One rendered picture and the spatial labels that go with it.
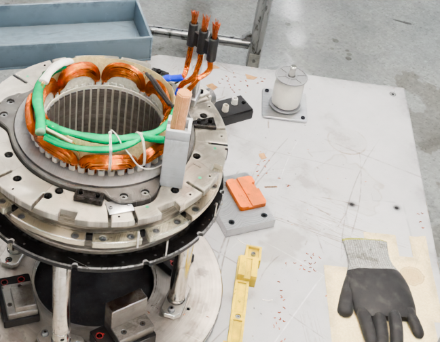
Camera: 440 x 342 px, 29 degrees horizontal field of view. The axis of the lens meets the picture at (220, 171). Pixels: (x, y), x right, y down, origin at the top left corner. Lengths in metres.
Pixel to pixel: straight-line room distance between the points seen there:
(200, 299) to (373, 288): 0.28
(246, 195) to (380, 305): 0.29
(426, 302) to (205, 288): 0.36
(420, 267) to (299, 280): 0.21
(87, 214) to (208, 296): 0.37
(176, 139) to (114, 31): 0.45
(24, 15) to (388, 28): 2.33
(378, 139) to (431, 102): 1.52
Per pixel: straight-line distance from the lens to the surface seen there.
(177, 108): 0.95
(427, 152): 2.96
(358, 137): 1.67
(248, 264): 1.35
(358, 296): 1.36
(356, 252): 1.44
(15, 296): 1.24
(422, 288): 1.43
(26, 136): 1.07
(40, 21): 1.39
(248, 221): 1.42
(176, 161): 1.00
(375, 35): 3.46
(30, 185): 1.02
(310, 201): 1.51
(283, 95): 1.64
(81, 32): 1.38
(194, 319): 1.27
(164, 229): 1.03
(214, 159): 1.07
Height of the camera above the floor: 1.81
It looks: 43 degrees down
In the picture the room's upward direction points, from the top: 11 degrees clockwise
